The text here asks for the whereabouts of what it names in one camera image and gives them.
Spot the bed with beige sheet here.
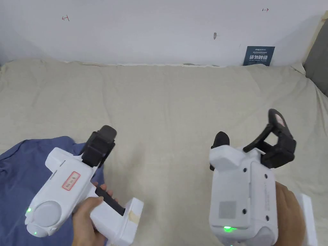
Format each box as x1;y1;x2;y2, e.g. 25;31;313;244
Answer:
0;59;328;246

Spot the dark blue sign card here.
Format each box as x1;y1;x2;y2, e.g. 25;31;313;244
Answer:
242;46;276;67

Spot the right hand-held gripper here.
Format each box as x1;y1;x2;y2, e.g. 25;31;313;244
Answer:
209;109;316;246

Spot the person's left hand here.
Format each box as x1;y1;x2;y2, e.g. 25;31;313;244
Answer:
71;182;119;246

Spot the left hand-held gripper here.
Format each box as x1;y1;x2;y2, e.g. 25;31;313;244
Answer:
25;125;144;246

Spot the dark blue shirt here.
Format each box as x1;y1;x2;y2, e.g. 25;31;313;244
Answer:
0;135;111;246

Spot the grey padded headboard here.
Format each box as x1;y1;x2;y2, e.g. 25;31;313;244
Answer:
302;14;328;97

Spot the person's right hand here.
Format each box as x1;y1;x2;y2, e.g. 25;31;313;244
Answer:
275;183;307;246

